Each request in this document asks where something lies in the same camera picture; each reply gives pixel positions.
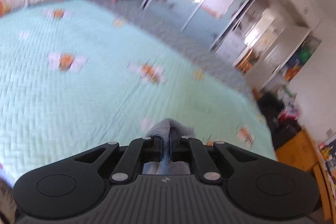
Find blue fleece pants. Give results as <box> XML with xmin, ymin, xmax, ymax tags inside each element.
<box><xmin>142</xmin><ymin>118</ymin><xmax>195</xmax><ymax>176</ymax></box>

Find black chair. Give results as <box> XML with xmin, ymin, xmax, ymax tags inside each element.
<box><xmin>257</xmin><ymin>92</ymin><xmax>302</xmax><ymax>150</ymax></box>

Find green quilted bee bedspread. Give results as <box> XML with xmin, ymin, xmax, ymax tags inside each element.
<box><xmin>1</xmin><ymin>0</ymin><xmax>276</xmax><ymax>186</ymax></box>

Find sliding door wardrobe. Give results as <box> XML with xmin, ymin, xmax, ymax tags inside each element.
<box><xmin>141</xmin><ymin>0</ymin><xmax>310</xmax><ymax>87</ymax></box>

